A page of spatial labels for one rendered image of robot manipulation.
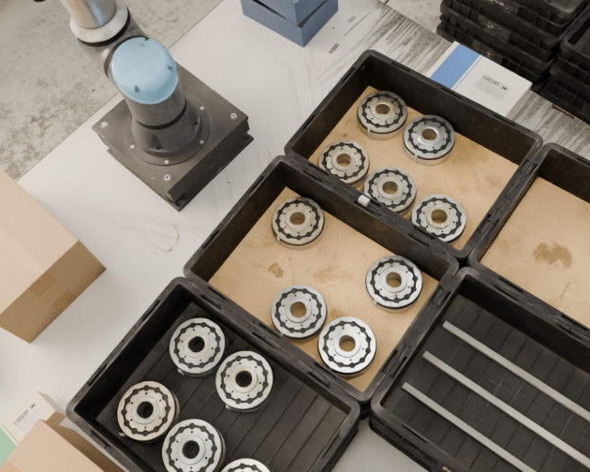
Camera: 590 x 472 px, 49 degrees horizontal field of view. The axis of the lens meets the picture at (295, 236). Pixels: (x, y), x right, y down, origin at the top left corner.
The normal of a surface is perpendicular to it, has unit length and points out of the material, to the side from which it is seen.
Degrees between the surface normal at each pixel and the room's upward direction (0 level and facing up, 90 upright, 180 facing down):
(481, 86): 0
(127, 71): 10
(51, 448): 0
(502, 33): 90
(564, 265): 0
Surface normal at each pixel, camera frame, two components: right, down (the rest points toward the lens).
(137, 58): 0.04, -0.30
